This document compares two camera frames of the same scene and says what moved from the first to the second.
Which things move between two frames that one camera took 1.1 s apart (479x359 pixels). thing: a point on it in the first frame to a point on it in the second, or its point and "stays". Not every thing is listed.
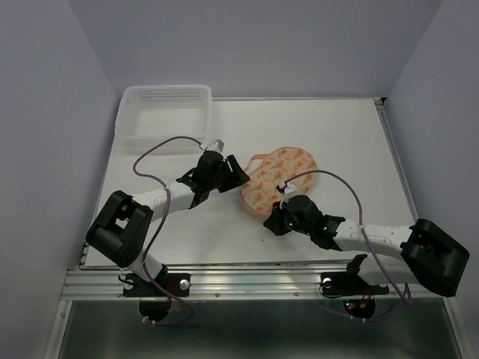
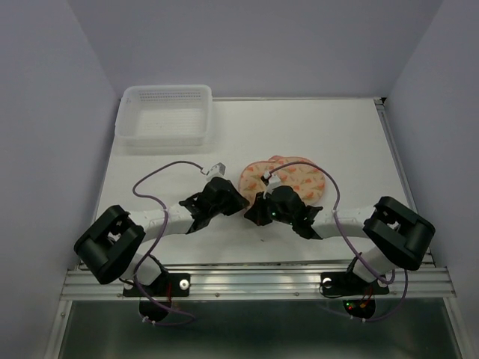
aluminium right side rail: (411, 209) stays
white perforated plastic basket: (150, 114) stays
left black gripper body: (218, 182) to (229, 204)
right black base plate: (344, 284) stays
